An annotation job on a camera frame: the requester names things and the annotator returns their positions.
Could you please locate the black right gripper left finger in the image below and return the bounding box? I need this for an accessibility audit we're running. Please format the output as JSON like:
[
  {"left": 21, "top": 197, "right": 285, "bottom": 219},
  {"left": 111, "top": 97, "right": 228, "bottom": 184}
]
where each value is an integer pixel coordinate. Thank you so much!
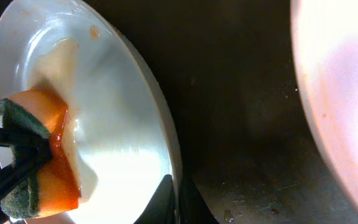
[{"left": 134, "top": 174, "right": 175, "bottom": 224}]

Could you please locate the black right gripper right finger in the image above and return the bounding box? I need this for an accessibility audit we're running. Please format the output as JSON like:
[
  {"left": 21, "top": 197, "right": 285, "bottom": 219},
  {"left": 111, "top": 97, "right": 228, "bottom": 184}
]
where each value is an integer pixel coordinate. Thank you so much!
[{"left": 179, "top": 177, "right": 219, "bottom": 224}]

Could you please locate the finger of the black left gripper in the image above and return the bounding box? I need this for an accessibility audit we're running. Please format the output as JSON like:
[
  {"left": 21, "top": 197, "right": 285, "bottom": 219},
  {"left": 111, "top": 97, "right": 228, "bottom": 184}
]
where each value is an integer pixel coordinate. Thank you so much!
[
  {"left": 0, "top": 153, "right": 52, "bottom": 201},
  {"left": 0, "top": 128, "right": 52, "bottom": 156}
]

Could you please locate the orange green scrub sponge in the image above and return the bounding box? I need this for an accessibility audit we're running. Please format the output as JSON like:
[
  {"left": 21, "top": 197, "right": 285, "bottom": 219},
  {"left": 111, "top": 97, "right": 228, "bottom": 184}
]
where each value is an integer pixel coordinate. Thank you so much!
[{"left": 0, "top": 89, "right": 81, "bottom": 219}]

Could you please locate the pink plate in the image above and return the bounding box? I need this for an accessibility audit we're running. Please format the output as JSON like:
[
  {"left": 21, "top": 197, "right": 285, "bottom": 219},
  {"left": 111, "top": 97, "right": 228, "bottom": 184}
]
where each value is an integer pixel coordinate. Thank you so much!
[{"left": 290, "top": 0, "right": 358, "bottom": 211}]

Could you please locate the brown serving tray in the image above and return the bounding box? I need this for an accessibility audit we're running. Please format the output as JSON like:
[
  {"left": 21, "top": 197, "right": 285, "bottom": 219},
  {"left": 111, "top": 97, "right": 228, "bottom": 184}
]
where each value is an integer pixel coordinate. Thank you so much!
[{"left": 90, "top": 0, "right": 358, "bottom": 223}]

